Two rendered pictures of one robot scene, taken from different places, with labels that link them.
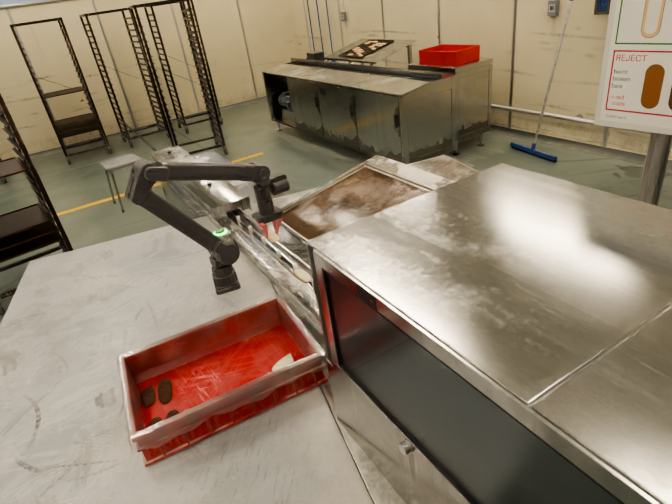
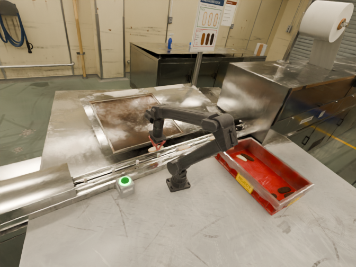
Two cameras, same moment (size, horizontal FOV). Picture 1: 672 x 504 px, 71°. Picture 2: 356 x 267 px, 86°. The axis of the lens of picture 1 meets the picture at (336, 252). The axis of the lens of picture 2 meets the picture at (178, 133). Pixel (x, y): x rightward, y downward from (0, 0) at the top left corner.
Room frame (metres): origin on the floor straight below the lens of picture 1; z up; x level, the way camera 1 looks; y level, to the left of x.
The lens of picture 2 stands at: (1.67, 1.10, 1.65)
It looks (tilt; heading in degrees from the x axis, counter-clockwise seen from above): 34 degrees down; 257
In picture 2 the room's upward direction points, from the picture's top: 10 degrees clockwise
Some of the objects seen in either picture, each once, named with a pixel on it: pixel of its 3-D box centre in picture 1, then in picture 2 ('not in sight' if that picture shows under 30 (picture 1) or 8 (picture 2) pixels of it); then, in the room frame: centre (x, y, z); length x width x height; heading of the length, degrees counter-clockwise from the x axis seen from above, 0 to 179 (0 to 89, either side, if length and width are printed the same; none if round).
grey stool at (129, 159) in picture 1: (127, 182); not in sight; (4.72, 2.00, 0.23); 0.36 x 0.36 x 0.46; 33
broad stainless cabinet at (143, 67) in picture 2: not in sight; (186, 73); (0.90, -2.56, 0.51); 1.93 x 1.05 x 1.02; 27
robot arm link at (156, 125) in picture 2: (264, 191); (158, 122); (1.60, 0.22, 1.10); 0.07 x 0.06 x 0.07; 124
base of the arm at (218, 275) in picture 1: (224, 274); (179, 179); (1.47, 0.41, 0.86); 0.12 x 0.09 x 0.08; 16
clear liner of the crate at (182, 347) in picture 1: (221, 368); (259, 169); (0.96, 0.34, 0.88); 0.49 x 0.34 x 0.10; 113
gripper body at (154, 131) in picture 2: (266, 207); (157, 132); (1.59, 0.23, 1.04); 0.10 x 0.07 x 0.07; 117
